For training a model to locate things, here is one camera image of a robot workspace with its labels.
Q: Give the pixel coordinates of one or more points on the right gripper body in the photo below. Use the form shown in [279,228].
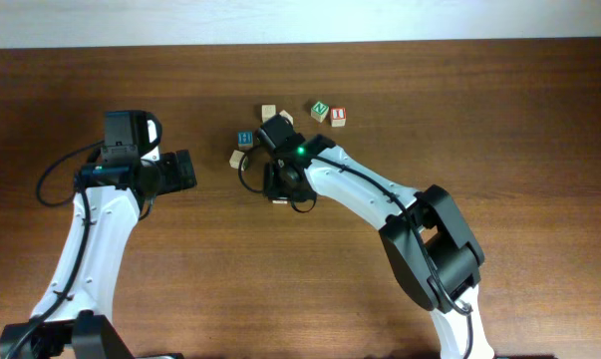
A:
[277,187]

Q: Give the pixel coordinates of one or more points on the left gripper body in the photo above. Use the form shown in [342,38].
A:
[166,175]

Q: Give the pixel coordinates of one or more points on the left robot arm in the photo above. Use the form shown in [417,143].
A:
[114,190]

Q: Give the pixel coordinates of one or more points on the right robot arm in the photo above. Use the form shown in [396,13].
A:
[433,253]

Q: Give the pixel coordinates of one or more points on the wooden block number five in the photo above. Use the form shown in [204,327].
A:
[239,160]

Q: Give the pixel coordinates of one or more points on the blue H block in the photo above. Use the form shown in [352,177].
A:
[245,141]

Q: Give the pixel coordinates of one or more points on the wooden block blue side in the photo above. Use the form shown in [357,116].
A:
[287,116]

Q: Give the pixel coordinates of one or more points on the green N block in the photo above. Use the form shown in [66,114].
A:
[319,111]

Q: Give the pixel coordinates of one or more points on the red I block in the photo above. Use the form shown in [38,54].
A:
[338,117]

